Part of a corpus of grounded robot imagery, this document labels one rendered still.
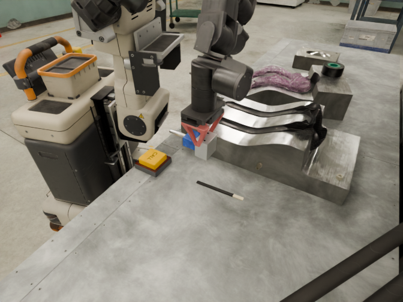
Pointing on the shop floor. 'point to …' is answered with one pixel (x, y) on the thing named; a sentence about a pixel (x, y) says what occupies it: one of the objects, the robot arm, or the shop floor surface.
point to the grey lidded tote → (367, 7)
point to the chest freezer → (283, 2)
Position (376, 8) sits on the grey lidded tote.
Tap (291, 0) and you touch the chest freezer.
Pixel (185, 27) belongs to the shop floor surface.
